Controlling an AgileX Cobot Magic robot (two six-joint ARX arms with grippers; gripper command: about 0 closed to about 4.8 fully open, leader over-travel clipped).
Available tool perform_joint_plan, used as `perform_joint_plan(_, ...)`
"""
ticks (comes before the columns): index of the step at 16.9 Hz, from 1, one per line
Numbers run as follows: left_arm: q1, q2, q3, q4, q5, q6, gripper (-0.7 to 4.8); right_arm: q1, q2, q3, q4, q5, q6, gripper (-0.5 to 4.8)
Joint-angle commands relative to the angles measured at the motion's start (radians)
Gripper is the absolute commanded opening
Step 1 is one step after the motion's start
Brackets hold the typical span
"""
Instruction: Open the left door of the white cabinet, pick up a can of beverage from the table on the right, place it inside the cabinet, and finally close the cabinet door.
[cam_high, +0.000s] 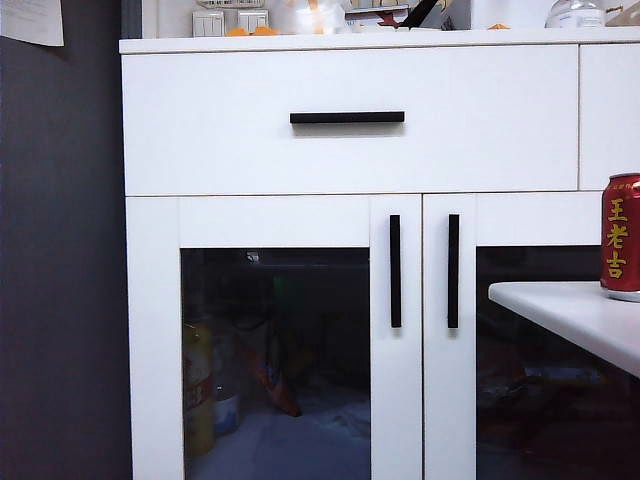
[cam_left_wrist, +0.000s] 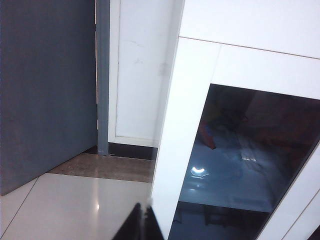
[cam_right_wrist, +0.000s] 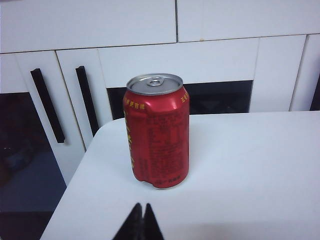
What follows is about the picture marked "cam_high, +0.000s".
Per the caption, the black vertical door handle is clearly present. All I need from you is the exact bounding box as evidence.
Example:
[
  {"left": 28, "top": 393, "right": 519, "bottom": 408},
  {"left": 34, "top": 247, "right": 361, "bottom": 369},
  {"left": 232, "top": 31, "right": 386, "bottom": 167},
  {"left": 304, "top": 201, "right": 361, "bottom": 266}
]
[
  {"left": 389, "top": 214, "right": 403, "bottom": 329},
  {"left": 448, "top": 213, "right": 461, "bottom": 330}
]

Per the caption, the white glass cabinet door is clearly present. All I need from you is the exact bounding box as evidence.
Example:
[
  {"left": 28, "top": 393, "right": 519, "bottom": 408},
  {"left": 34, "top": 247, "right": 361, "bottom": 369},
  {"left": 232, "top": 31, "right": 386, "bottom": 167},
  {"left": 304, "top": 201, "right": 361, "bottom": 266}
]
[
  {"left": 423, "top": 192, "right": 640, "bottom": 480},
  {"left": 125, "top": 195, "right": 423, "bottom": 480}
]

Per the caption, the red beverage can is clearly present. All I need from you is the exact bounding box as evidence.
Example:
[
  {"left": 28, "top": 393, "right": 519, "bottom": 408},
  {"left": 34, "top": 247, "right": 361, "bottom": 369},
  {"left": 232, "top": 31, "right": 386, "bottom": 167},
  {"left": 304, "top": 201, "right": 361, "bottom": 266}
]
[{"left": 600, "top": 172, "right": 640, "bottom": 303}]

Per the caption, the white cabinet body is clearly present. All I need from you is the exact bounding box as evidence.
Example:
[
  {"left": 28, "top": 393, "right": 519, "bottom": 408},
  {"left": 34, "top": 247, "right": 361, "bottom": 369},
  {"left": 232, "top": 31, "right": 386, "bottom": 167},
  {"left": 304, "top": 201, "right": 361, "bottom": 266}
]
[{"left": 118, "top": 27, "right": 640, "bottom": 480}]

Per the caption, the orange snack packet blue print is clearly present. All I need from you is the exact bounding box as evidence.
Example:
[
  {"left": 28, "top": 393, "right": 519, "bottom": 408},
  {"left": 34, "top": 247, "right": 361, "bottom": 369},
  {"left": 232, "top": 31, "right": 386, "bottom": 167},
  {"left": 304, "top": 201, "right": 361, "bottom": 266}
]
[{"left": 239, "top": 324, "right": 304, "bottom": 419}]

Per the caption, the clear pump sanitizer bottle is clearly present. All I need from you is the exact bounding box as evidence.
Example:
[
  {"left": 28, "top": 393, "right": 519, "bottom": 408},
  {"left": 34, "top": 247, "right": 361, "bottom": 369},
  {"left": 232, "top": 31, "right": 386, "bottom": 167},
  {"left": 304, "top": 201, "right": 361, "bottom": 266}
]
[{"left": 214, "top": 384, "right": 241, "bottom": 436}]

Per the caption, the yellow detergent bottle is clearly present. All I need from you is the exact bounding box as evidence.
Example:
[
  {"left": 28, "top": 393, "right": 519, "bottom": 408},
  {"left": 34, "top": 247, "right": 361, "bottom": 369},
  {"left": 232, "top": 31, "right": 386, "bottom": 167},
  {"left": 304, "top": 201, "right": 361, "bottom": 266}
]
[{"left": 182, "top": 319, "right": 216, "bottom": 457}]

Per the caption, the dark red snack packet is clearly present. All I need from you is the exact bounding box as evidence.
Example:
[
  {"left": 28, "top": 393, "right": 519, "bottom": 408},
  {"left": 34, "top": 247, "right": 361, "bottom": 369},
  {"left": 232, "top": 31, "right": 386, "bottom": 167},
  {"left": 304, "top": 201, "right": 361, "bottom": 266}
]
[{"left": 477, "top": 344, "right": 526, "bottom": 401}]

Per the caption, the white printed box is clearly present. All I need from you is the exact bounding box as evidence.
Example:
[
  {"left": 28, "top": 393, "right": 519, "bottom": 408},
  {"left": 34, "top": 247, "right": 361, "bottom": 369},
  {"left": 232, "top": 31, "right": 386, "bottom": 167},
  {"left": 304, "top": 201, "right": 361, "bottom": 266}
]
[{"left": 344, "top": 0, "right": 419, "bottom": 22}]

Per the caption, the black stick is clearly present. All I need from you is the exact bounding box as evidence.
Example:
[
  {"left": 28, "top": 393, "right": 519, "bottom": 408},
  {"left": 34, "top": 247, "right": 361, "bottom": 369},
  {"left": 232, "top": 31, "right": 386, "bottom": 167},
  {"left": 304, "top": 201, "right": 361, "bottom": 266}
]
[{"left": 399, "top": 0, "right": 441, "bottom": 30}]

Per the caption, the grey printed box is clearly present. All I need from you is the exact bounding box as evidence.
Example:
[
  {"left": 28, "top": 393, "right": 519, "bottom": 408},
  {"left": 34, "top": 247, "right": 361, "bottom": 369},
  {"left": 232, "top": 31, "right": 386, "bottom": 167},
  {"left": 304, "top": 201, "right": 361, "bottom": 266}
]
[{"left": 414, "top": 0, "right": 472, "bottom": 30}]

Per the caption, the clear plastic jar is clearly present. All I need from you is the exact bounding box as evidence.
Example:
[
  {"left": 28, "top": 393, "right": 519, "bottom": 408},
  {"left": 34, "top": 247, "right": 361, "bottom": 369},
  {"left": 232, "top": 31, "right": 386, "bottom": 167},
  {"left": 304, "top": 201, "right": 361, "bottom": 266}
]
[{"left": 544, "top": 0, "right": 606, "bottom": 29}]

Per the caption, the white paper sheet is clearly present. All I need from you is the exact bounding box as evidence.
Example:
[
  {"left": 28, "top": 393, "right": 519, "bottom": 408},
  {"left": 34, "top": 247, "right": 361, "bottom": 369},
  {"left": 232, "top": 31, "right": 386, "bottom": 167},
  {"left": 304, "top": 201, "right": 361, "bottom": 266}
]
[{"left": 0, "top": 0, "right": 66, "bottom": 48}]

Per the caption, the brown cardboard box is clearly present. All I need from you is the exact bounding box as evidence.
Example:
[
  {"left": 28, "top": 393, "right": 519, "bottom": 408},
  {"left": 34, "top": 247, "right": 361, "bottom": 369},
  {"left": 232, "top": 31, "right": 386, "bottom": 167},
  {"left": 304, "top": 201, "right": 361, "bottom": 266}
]
[{"left": 604, "top": 7, "right": 640, "bottom": 26}]

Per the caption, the black horizontal drawer handle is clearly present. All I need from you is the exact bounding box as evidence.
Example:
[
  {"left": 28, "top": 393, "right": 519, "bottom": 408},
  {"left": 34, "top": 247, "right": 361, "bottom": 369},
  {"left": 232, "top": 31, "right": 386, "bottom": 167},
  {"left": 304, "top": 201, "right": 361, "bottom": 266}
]
[{"left": 289, "top": 111, "right": 406, "bottom": 125}]

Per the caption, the white wall switch panel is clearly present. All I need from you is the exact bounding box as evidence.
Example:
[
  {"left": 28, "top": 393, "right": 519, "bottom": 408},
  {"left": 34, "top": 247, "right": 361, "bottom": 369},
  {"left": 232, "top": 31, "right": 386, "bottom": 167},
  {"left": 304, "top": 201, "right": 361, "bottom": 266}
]
[
  {"left": 192, "top": 10, "right": 225, "bottom": 37},
  {"left": 236, "top": 8, "right": 269, "bottom": 34}
]

